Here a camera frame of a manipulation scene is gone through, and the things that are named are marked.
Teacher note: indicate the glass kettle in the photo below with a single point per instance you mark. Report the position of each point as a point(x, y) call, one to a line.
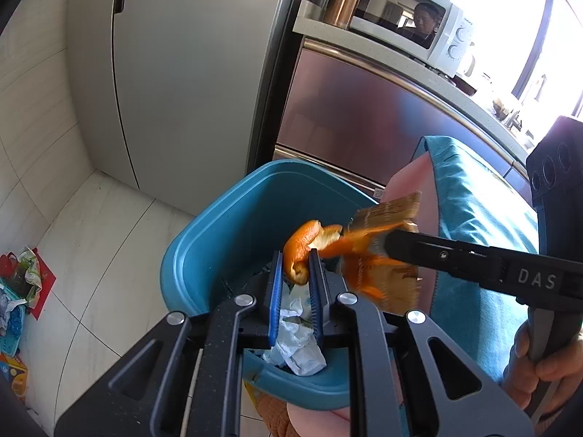
point(468, 61)

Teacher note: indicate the orange peel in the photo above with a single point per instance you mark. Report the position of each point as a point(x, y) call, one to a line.
point(300, 246)

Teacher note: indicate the person's right hand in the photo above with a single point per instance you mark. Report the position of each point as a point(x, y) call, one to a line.
point(560, 375)

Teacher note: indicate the blue floral cloth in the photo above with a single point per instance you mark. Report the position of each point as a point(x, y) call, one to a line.
point(478, 191)

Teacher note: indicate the brown snack wrapper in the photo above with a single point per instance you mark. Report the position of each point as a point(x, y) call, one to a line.
point(391, 214)

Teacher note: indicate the pile of assorted wrappers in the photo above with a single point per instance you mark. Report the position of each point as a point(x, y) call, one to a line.
point(16, 291)

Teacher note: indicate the blue plastic bin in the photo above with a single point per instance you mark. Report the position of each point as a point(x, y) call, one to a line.
point(227, 218)

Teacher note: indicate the kitchen cabinet with counter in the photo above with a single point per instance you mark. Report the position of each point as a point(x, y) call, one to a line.
point(364, 114)

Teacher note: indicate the pink cushion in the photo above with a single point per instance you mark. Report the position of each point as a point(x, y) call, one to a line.
point(412, 182)

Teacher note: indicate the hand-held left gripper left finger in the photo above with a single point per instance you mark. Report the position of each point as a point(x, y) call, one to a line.
point(275, 302)

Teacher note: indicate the white microwave oven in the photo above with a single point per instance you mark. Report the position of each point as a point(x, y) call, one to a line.
point(451, 41)

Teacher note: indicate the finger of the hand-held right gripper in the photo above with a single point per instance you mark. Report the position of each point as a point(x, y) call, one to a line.
point(442, 255)

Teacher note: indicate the crumpled white paper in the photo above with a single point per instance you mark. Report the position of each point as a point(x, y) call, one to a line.
point(296, 350)

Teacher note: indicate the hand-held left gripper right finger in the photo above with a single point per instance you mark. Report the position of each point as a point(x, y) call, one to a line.
point(316, 305)

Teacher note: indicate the silver refrigerator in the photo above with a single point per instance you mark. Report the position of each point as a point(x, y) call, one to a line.
point(182, 77)

